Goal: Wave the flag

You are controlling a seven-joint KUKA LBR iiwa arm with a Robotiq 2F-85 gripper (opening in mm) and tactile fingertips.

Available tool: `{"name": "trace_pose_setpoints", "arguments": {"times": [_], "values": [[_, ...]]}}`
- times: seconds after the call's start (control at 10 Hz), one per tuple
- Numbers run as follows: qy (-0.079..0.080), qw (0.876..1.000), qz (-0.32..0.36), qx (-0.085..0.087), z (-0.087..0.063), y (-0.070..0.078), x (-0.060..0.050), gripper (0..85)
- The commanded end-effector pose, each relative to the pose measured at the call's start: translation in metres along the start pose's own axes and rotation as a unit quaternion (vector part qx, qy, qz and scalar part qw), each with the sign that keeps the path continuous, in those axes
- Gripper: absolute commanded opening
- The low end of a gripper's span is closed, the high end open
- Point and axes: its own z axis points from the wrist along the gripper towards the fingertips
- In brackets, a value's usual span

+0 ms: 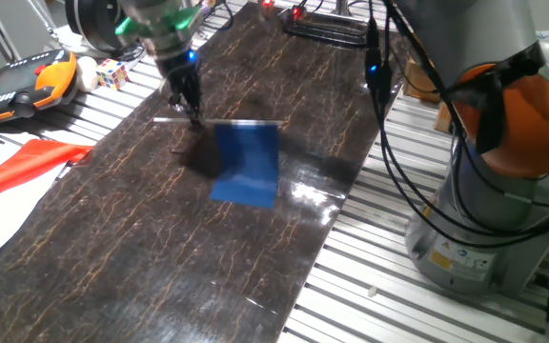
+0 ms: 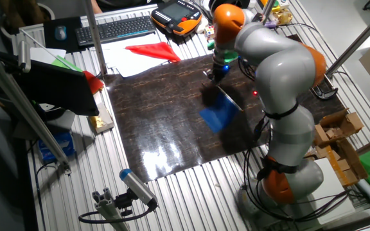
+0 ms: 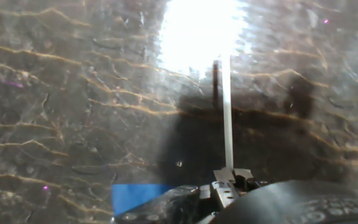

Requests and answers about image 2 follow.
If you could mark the blue flag with white pole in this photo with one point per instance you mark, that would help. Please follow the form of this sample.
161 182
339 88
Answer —
218 115

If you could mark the long slanted aluminium beam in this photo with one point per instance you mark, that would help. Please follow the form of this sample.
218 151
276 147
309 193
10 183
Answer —
27 112

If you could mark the dark brown marble mat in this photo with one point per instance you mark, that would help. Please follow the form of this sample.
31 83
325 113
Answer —
159 122

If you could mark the pale rolled sheet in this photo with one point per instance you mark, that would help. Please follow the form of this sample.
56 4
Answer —
369 192

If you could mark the red cloth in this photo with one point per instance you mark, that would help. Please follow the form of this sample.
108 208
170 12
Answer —
93 81

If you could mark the silver camera with blue cap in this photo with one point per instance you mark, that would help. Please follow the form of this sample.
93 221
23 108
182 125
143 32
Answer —
137 186

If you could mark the black keyboard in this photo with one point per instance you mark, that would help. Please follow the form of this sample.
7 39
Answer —
114 30

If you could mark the black C-clamp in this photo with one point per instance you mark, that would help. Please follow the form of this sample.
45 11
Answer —
324 93

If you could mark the Rubik's cube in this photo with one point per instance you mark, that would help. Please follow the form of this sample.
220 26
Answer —
209 32

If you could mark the orange black teach pendant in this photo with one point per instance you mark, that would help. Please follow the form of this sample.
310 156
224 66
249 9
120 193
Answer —
175 14

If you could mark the yellow toy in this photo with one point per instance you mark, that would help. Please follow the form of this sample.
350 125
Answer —
275 4

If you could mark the silver cylindrical camera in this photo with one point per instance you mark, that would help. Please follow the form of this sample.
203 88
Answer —
23 54

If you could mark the green paper sheet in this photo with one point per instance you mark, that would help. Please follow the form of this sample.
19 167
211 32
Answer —
64 63

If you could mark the blue tissue pack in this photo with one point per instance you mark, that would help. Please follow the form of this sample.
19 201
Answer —
58 146

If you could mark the aluminium extrusion camera mount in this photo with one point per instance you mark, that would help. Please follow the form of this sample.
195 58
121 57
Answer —
108 208

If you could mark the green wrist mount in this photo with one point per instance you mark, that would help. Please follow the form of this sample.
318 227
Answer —
230 57

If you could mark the black mouse pad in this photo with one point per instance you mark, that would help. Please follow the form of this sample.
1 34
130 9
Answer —
50 41

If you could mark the white egg-shaped ball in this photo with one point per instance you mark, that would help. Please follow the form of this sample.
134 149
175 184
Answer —
202 27

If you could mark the brown cardboard box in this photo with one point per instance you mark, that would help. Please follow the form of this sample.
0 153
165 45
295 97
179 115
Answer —
323 136
352 122
345 163

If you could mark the thin white rod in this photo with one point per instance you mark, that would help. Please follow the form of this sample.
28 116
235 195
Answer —
43 48

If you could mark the white paper sheet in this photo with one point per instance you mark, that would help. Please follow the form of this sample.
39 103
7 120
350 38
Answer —
124 62
43 54

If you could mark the black flat screen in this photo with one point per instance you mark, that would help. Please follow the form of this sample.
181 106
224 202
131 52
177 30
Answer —
56 86

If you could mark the black filament spool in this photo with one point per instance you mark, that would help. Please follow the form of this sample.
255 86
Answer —
244 3

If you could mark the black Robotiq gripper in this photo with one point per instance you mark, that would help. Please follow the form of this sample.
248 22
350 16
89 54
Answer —
220 70

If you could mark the white foam board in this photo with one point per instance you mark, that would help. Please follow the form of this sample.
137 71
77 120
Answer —
332 192

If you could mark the gold foil wrapped item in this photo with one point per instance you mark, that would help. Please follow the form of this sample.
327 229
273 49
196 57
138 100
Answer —
283 17

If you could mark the red flag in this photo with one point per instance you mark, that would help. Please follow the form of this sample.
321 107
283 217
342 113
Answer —
156 51

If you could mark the purple small item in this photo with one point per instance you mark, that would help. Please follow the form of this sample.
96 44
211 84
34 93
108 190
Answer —
270 24

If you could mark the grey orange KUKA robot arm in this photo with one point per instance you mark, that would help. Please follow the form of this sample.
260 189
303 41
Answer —
284 77

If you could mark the chair with brown jacket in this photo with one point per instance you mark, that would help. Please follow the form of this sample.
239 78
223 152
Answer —
21 13

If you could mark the box with gold foil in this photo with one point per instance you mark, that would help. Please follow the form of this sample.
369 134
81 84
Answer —
101 120

